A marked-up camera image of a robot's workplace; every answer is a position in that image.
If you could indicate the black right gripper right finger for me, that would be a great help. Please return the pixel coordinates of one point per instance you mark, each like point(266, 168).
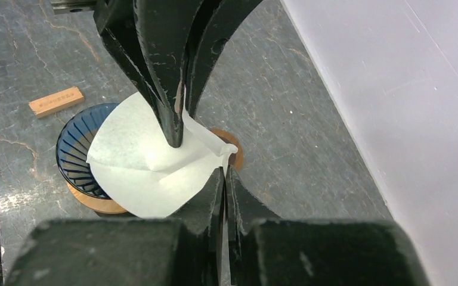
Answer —
point(265, 249)

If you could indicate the blue ribbed plastic dripper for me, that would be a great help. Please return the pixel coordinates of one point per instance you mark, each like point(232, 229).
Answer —
point(72, 148)

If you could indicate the small wooden block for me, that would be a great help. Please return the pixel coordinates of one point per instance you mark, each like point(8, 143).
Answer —
point(56, 102)

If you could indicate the light wooden ring holder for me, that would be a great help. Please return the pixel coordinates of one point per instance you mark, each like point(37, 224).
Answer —
point(102, 206)

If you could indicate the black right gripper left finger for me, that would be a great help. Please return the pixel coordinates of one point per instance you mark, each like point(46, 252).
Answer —
point(181, 249)

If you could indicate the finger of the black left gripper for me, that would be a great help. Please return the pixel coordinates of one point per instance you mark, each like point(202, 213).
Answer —
point(213, 26)
point(148, 41)

